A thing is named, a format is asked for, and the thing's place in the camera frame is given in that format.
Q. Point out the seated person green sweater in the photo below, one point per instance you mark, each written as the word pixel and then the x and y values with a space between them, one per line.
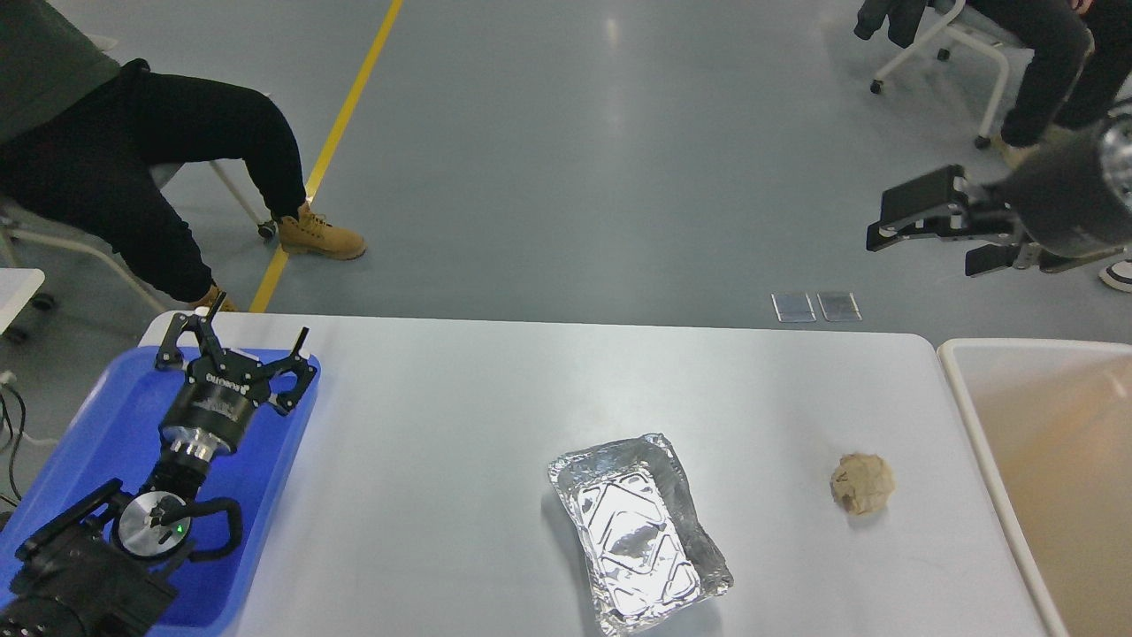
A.
pixel 81 133

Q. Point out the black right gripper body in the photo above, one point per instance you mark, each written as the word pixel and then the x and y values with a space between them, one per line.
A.
pixel 1072 199

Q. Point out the crumpled brown paper ball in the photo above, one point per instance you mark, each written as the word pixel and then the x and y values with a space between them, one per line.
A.
pixel 862 483

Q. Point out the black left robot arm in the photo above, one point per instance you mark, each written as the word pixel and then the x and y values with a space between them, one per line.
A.
pixel 151 515

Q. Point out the right metal floor plate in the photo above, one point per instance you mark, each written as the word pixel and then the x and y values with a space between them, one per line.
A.
pixel 839 307

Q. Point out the aluminium foil tray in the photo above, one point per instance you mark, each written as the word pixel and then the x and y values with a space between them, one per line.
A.
pixel 647 555

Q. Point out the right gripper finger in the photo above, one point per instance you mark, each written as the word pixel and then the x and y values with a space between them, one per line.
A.
pixel 1019 256
pixel 943 204

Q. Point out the left metal floor plate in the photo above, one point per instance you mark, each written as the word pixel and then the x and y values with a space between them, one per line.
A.
pixel 793 308

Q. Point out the blue plastic tray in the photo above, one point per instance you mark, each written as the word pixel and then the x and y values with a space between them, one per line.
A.
pixel 115 436

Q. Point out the metal floor plate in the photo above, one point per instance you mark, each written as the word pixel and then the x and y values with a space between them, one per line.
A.
pixel 839 307
pixel 793 308

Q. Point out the white sneaker at right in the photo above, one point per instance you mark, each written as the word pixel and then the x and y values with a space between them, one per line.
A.
pixel 1118 276

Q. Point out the white side table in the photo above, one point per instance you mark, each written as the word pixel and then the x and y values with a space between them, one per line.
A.
pixel 17 289

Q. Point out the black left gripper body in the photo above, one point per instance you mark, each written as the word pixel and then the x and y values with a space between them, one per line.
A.
pixel 213 409

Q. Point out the seated person dark trousers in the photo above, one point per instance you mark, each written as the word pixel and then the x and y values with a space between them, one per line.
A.
pixel 1081 56

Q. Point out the beige plastic bin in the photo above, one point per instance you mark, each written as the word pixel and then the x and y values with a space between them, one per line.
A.
pixel 1050 425

